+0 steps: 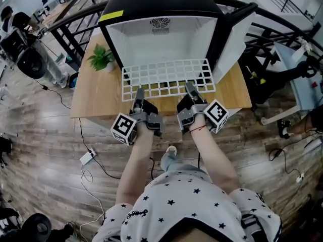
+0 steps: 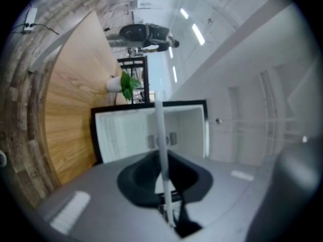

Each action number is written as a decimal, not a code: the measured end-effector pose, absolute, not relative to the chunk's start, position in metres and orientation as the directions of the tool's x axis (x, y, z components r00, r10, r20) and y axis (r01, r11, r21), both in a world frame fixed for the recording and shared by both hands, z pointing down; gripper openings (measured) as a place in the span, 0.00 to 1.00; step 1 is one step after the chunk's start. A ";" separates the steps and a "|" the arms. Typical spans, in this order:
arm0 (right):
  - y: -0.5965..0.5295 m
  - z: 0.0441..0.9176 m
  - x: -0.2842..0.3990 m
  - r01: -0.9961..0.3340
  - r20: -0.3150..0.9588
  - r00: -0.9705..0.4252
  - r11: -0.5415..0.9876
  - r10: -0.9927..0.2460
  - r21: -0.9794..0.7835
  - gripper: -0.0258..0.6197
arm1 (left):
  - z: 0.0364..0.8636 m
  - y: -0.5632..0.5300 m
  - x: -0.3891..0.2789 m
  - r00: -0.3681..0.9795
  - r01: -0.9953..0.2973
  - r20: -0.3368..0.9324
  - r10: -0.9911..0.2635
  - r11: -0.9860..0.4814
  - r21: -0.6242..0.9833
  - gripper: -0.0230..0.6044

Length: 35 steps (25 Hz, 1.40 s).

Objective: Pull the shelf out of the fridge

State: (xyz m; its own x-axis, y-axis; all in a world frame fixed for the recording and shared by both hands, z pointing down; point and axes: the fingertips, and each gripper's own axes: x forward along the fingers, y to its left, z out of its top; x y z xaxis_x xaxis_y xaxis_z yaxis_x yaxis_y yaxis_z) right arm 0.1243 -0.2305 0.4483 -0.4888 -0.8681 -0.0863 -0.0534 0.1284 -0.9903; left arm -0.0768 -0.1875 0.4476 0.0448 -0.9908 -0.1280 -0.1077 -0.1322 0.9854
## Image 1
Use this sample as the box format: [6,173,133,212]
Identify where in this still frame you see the yellow warning sticker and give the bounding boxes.
[98,10,125,23]

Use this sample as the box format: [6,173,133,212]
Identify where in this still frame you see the black metal railing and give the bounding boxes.
[47,0,323,73]

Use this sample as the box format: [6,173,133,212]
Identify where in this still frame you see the black cable with adapter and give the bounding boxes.
[268,147,302,176]
[32,78,71,110]

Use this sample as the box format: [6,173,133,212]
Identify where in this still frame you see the person's grey jeans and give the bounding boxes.
[160,151,210,178]

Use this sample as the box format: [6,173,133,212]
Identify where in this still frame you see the black bin with blue liner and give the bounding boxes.
[67,71,80,90]

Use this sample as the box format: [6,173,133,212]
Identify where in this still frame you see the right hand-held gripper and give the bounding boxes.
[176,82,230,135]

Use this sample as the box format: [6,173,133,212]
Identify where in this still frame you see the person's left forearm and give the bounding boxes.
[115,123,155,207]

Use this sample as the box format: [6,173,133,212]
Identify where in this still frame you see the white wire shelf rack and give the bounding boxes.
[121,58,217,102]

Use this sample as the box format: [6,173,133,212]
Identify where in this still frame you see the person's right forearm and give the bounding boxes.
[189,114,242,194]

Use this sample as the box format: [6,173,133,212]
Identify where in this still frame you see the red string bracelet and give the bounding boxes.
[189,125,207,134]

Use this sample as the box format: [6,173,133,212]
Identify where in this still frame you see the white floor cable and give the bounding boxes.
[80,164,105,236]

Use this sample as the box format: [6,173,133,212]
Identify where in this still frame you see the small potted green plant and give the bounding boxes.
[86,43,117,73]

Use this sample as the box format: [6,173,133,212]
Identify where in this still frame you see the black floor cable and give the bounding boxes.
[78,118,122,180]

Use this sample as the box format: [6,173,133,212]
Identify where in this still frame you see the black mini fridge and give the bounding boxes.
[97,0,226,72]

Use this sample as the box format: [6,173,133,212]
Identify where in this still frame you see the white star print shirt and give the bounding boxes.
[92,169,282,242]

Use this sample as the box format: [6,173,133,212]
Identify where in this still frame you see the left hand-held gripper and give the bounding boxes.
[110,88,164,146]

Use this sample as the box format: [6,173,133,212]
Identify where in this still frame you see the wooden desk with white legs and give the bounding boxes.
[70,34,253,120]

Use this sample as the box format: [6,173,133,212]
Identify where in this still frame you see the light blue table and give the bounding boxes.
[274,41,323,112]

